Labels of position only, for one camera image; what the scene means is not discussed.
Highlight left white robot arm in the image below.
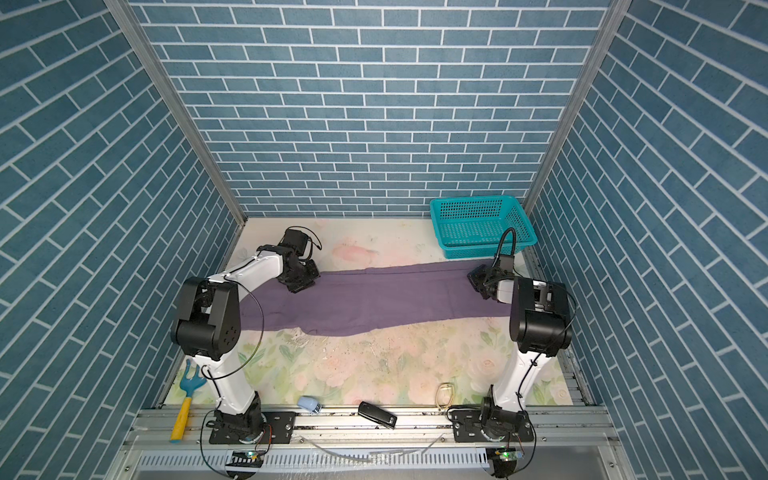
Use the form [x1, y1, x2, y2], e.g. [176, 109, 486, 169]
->
[170, 241, 319, 443]

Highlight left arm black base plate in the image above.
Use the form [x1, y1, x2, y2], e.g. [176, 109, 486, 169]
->
[205, 411, 297, 445]

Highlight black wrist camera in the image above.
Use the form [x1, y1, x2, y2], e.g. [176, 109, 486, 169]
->
[278, 226, 314, 259]
[493, 254, 516, 275]

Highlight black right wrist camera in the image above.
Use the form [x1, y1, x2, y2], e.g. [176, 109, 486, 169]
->
[493, 254, 516, 275]

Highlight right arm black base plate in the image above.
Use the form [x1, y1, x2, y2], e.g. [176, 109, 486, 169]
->
[446, 408, 534, 443]

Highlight white slotted cable duct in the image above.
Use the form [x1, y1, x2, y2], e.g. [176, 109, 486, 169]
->
[137, 448, 489, 473]

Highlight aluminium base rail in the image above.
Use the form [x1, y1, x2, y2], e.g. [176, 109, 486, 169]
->
[128, 405, 619, 451]

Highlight small light blue object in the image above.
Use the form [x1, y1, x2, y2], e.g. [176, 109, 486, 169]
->
[297, 395, 322, 414]

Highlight purple trousers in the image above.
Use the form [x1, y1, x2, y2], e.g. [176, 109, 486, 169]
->
[240, 260, 511, 337]

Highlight yellow handled blue tool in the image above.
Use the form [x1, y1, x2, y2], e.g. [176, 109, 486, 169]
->
[169, 359, 207, 443]

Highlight black remote control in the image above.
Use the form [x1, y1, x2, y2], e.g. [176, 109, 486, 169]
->
[357, 401, 397, 429]

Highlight teal perforated plastic basket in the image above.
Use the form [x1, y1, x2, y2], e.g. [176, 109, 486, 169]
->
[429, 195, 538, 260]

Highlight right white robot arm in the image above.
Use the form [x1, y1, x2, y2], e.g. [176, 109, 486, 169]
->
[468, 265, 573, 442]

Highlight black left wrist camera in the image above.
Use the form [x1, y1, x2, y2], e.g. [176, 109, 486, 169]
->
[278, 226, 314, 259]

